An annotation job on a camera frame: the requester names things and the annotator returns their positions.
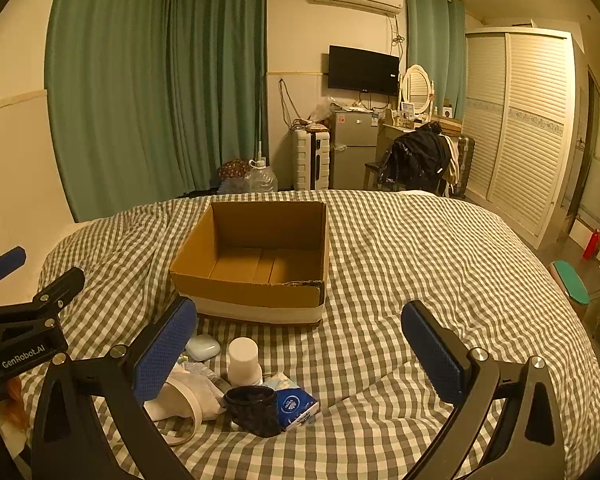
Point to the person's left hand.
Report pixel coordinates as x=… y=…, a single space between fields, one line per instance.
x=17 y=402

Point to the black television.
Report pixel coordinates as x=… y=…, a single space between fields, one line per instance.
x=362 y=69

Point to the silver fridge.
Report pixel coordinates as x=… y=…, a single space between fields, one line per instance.
x=350 y=155

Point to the patterned bag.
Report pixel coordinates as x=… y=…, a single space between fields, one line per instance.
x=232 y=169

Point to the white suitcase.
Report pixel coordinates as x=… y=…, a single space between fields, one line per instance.
x=307 y=160

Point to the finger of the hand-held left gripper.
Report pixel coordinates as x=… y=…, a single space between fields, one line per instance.
x=6 y=262
x=55 y=292

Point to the dark suitcase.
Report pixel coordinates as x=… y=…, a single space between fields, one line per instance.
x=464 y=165

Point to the clear plastic bag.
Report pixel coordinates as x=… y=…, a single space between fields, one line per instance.
x=322 y=114

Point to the black pouch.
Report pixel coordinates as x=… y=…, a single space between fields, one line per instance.
x=252 y=410

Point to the brown cardboard box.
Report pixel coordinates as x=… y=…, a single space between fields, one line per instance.
x=250 y=295

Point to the white pole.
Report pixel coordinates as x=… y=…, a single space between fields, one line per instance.
x=261 y=135

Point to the green curtain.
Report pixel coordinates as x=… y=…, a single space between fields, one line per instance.
x=110 y=85
x=220 y=80
x=435 y=30

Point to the oval white mirror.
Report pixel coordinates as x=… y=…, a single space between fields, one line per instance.
x=418 y=85

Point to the small picture frame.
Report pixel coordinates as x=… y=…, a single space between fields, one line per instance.
x=407 y=108

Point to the black jacket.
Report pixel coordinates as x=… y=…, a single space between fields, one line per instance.
x=417 y=157

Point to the blue tissue packet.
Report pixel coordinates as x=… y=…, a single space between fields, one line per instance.
x=297 y=405

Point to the white earbuds case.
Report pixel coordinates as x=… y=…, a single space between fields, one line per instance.
x=202 y=347

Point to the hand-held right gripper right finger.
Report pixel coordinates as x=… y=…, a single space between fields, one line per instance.
x=432 y=355

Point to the dressing table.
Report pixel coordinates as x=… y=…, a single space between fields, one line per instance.
x=390 y=135

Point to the clear water jug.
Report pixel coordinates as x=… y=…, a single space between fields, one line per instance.
x=261 y=180

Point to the green stool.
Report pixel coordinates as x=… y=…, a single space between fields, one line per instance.
x=572 y=282

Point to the wooden chair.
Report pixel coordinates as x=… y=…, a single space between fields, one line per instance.
x=371 y=170

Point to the white plastic bottle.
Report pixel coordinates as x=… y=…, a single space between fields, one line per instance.
x=244 y=360

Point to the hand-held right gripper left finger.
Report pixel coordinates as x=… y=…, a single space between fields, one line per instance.
x=165 y=355

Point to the white louvred wardrobe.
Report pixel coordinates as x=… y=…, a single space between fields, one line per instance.
x=525 y=135

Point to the checkered bed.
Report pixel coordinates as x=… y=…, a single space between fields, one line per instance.
x=405 y=260

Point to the red fire extinguisher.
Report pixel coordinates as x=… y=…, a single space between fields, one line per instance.
x=592 y=245

